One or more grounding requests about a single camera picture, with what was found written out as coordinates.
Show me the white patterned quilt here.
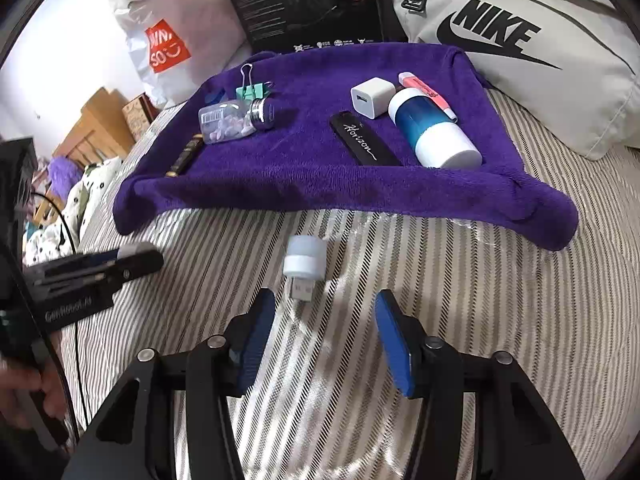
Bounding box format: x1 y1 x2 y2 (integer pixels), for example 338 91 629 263
22 156 123 266

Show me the black slim case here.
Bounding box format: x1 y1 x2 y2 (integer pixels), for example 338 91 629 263
329 111 403 167

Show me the blue and white bottle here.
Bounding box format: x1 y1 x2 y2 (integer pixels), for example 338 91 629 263
388 87 483 169

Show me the white plug-in night light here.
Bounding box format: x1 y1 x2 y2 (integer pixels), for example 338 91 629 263
283 234 328 304

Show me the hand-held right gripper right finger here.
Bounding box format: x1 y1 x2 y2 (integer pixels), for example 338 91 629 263
375 288 586 480

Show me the wooden furniture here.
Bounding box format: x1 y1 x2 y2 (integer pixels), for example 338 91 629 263
52 87 151 171

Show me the clear pill jar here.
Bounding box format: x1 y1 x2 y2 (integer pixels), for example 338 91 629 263
198 97 277 145

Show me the person's left hand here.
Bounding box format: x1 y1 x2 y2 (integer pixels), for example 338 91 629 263
0 355 68 433

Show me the teal binder clip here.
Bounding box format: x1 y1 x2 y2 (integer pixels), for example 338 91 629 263
235 64 275 106

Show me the white plastic shopping bag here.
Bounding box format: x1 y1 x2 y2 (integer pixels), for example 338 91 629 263
105 0 253 111

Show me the purple fluffy cushion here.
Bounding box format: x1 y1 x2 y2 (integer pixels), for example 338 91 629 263
47 156 84 197

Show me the white charger cube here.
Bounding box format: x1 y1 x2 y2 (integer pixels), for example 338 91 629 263
350 77 398 121

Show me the grey sports bag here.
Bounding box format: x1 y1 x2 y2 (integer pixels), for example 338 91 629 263
387 0 640 162

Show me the black cable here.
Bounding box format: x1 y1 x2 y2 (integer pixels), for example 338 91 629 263
30 191 82 436

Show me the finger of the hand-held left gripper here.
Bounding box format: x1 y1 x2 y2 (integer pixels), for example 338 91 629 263
85 242 153 265
30 249 164 292

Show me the striped bed sheet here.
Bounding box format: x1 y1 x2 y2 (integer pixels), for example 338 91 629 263
60 90 640 480

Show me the patterned brown box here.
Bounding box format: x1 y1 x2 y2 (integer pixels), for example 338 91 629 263
121 94 157 137

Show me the pink highlighter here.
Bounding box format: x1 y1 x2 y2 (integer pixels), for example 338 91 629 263
398 72 458 122

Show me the dark brown gold tube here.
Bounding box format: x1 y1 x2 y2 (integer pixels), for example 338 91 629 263
165 133 204 177

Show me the black product box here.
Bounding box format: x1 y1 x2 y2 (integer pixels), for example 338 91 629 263
215 0 408 54

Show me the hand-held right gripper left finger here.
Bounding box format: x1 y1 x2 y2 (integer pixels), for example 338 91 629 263
62 287 277 480

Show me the purple towel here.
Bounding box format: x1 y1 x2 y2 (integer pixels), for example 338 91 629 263
112 44 580 252

